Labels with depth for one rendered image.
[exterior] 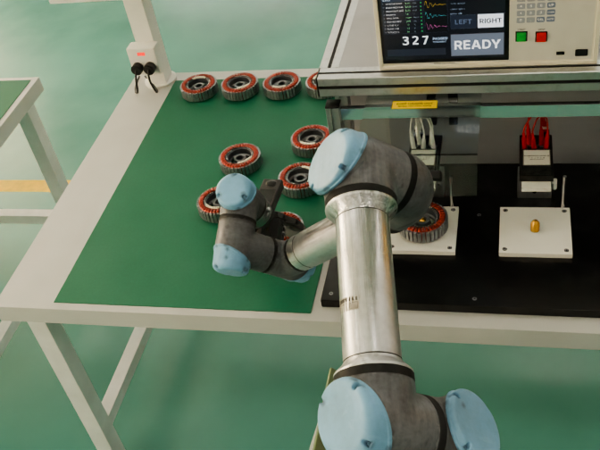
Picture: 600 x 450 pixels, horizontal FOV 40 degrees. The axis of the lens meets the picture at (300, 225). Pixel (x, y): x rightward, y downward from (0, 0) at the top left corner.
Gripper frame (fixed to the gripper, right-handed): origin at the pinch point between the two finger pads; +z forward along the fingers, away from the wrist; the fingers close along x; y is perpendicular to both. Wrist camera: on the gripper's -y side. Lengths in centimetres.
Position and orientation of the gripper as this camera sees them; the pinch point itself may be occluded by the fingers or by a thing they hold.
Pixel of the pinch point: (281, 232)
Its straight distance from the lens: 196.0
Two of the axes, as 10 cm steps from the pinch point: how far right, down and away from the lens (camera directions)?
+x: 9.6, 0.5, -2.8
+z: 2.5, 3.1, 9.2
